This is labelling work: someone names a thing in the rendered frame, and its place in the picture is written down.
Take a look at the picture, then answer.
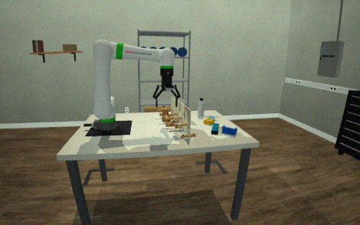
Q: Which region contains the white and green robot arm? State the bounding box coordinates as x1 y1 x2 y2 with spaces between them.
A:
83 39 175 131

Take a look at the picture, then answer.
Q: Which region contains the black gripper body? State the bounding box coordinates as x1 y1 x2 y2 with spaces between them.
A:
161 77 172 88

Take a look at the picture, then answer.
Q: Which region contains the grey bottle with black cap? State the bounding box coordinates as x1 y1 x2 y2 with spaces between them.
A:
198 98 205 117

